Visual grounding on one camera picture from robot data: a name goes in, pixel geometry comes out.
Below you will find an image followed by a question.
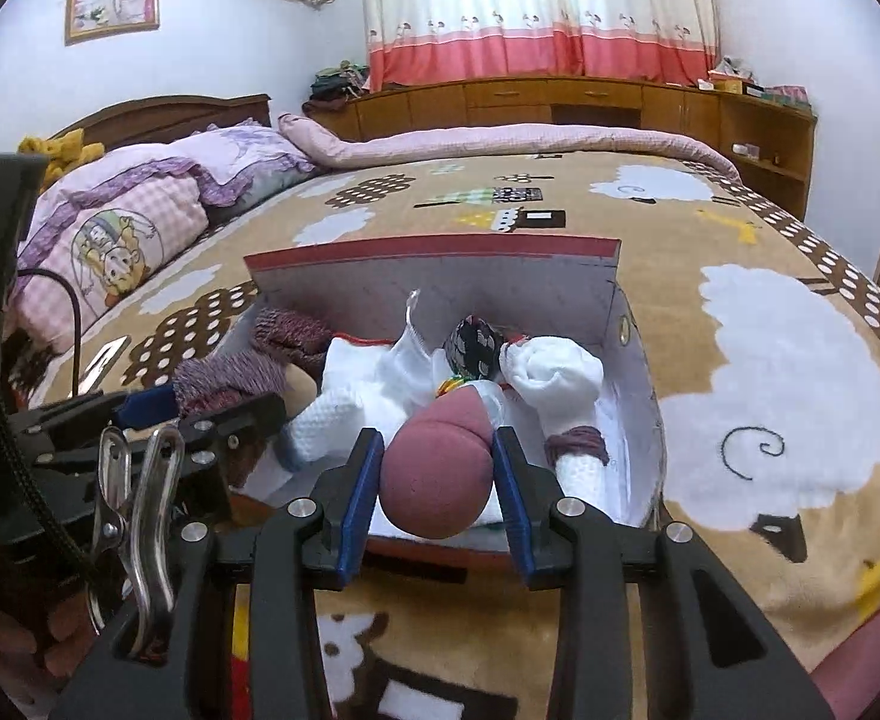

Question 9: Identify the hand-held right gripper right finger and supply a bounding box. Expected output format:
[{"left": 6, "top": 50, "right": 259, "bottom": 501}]
[{"left": 491, "top": 426, "right": 835, "bottom": 720}]

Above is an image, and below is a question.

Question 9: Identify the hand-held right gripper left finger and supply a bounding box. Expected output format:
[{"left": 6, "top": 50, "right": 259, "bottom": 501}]
[{"left": 50, "top": 427, "right": 387, "bottom": 720}]

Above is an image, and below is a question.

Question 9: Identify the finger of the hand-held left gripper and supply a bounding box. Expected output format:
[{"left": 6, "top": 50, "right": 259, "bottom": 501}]
[
  {"left": 12, "top": 386, "right": 182, "bottom": 436},
  {"left": 35, "top": 392, "right": 287, "bottom": 518}
]

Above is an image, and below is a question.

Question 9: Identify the maroon knit sock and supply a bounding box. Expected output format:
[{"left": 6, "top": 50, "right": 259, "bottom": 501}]
[
  {"left": 173, "top": 351, "right": 291, "bottom": 421},
  {"left": 252, "top": 307, "right": 336, "bottom": 376}
]

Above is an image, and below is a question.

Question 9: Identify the mauve soft ball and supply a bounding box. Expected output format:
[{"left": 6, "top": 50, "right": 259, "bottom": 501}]
[{"left": 378, "top": 381, "right": 497, "bottom": 541}]

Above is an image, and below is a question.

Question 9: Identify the white waffle sock roll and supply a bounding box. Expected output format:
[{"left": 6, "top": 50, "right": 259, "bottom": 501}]
[{"left": 273, "top": 382, "right": 388, "bottom": 470}]

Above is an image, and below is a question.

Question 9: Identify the dark patterned sock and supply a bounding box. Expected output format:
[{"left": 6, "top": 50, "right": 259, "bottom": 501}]
[{"left": 444, "top": 315, "right": 507, "bottom": 380}]

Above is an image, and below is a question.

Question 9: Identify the cardboard shoe box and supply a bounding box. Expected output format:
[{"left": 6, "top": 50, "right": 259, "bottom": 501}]
[{"left": 243, "top": 235, "right": 666, "bottom": 563}]

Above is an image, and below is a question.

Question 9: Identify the person's left hand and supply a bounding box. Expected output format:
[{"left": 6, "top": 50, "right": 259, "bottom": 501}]
[{"left": 0, "top": 600, "right": 102, "bottom": 695}]

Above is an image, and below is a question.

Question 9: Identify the smartphone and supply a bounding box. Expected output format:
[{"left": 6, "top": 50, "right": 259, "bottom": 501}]
[{"left": 74, "top": 336, "right": 132, "bottom": 391}]

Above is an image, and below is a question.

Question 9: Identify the yellow plush cloth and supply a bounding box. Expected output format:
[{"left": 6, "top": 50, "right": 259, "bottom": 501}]
[{"left": 18, "top": 129, "right": 105, "bottom": 188}]

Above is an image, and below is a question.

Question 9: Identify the pink checkered cartoon pillow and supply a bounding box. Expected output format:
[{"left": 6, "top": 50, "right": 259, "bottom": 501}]
[{"left": 16, "top": 157, "right": 212, "bottom": 350}]

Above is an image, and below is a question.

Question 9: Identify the wooden headboard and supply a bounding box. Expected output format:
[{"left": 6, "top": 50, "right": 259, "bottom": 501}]
[{"left": 50, "top": 94, "right": 272, "bottom": 155}]

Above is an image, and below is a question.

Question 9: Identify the purple ruffled pillow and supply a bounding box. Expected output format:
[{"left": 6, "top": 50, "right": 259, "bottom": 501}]
[{"left": 177, "top": 124, "right": 317, "bottom": 207}]

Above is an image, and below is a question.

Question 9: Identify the pile of folded clothes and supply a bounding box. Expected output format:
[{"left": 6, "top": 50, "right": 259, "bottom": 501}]
[{"left": 303, "top": 60, "right": 372, "bottom": 104}]

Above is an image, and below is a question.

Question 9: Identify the pink rolled quilt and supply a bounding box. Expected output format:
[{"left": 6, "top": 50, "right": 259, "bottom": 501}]
[{"left": 279, "top": 112, "right": 741, "bottom": 181}]

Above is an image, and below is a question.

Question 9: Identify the wooden window cabinet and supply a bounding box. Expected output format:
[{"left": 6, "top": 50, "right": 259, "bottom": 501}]
[{"left": 312, "top": 75, "right": 818, "bottom": 222}]

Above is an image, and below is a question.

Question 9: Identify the yellow tissue box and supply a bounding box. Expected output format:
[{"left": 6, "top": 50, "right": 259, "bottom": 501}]
[{"left": 699, "top": 60, "right": 756, "bottom": 95}]

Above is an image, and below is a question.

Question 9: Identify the stack of flat boxes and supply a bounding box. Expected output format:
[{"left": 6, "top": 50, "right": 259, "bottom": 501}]
[{"left": 755, "top": 82, "right": 812, "bottom": 110}]

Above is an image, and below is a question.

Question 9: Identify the white and pink curtain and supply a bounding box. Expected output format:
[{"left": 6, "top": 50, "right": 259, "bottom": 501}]
[{"left": 357, "top": 0, "right": 722, "bottom": 91}]

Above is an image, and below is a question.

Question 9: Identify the black cable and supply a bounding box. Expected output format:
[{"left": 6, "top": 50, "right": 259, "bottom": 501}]
[{"left": 16, "top": 266, "right": 85, "bottom": 398}]

